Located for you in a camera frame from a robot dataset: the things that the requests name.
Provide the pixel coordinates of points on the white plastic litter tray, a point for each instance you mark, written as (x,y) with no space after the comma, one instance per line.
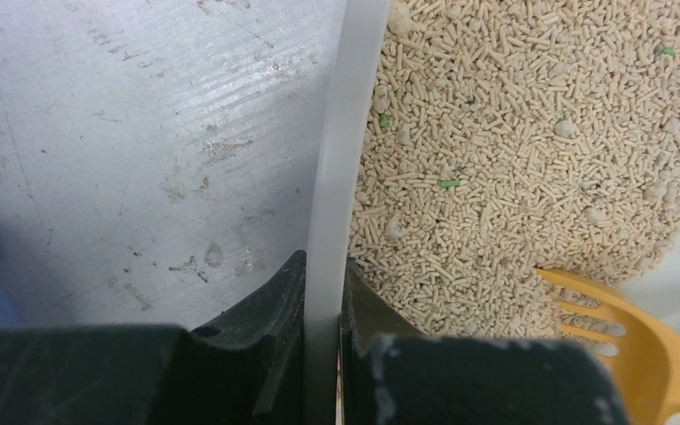
(340,146)

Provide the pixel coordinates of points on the yellow slotted litter scoop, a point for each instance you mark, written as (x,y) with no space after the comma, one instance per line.
(646,367)

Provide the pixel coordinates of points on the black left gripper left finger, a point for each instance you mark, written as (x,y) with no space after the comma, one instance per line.
(243,367)

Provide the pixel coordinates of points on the beige cat litter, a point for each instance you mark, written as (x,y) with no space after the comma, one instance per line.
(522,146)

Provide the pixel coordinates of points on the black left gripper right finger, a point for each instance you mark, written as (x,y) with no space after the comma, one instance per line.
(391,373)

